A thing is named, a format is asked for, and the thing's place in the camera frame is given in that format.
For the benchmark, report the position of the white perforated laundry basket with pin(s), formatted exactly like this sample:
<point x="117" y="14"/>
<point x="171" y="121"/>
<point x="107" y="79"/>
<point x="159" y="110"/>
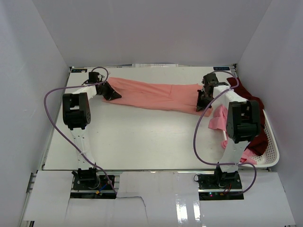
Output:
<point x="271" y="155"/>

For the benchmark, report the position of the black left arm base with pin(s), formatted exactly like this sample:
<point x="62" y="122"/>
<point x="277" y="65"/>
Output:
<point x="89" y="184"/>

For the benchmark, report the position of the white paper sheets front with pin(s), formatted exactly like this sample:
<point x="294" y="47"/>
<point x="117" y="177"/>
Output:
<point x="159" y="199"/>

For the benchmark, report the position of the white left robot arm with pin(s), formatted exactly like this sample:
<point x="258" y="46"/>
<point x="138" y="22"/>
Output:
<point x="77" y="116"/>

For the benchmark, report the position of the salmon pink t shirt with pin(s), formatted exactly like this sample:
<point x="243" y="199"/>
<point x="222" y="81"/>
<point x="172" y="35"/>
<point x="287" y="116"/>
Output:
<point x="180" y="98"/>

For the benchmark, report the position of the blue left table label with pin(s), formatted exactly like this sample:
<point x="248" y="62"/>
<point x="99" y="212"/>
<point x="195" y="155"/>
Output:
<point x="78" y="70"/>

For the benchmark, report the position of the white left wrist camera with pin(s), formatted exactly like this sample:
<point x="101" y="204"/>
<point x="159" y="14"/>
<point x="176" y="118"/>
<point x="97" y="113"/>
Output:
<point x="101" y="77"/>

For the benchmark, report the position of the blue table label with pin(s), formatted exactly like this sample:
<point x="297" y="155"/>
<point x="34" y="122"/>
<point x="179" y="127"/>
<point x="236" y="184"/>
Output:
<point x="221" y="68"/>
<point x="78" y="70"/>

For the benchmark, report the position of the light pink t shirt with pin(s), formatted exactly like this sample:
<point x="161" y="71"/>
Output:
<point x="218" y="122"/>

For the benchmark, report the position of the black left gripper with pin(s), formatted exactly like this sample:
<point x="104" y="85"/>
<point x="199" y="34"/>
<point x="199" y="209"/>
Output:
<point x="111" y="95"/>

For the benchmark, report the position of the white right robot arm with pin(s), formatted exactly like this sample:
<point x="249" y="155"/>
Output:
<point x="224" y="93"/>

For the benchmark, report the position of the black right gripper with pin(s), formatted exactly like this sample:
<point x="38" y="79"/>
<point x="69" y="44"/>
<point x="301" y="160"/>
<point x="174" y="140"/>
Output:
<point x="200" y="105"/>

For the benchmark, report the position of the blue right table label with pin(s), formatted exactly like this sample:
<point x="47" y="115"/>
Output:
<point x="221" y="68"/>

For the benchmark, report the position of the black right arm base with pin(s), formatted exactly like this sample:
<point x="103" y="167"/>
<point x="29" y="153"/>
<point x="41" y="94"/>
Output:
<point x="219" y="186"/>

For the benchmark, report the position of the dark red t shirt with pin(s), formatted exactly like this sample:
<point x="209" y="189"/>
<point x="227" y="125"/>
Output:
<point x="246" y="120"/>

